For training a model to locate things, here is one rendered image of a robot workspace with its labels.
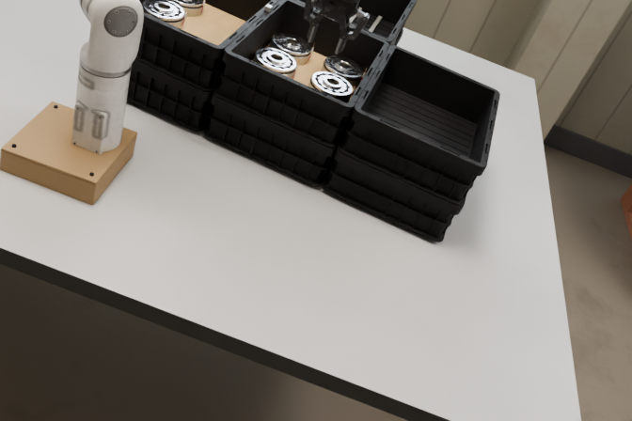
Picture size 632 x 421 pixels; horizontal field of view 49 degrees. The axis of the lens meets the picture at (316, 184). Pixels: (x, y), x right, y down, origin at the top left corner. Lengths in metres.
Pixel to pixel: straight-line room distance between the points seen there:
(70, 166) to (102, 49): 0.24
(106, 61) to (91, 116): 0.13
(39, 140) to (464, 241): 0.93
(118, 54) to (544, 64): 2.47
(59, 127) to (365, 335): 0.72
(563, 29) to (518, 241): 1.80
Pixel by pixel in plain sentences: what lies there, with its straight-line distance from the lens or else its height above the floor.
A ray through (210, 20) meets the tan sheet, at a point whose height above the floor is 0.83.
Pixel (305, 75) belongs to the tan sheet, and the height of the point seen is 0.83.
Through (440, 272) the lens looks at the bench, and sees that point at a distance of 1.52.
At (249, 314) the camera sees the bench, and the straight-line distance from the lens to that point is 1.26.
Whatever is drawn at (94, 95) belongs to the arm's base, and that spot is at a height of 0.89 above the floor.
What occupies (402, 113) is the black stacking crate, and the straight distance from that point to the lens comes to 1.73.
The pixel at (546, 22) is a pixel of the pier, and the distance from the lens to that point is 3.37.
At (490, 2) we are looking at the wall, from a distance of 3.59.
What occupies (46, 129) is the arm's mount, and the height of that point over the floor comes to 0.76.
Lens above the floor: 1.62
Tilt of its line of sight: 35 degrees down
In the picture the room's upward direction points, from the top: 22 degrees clockwise
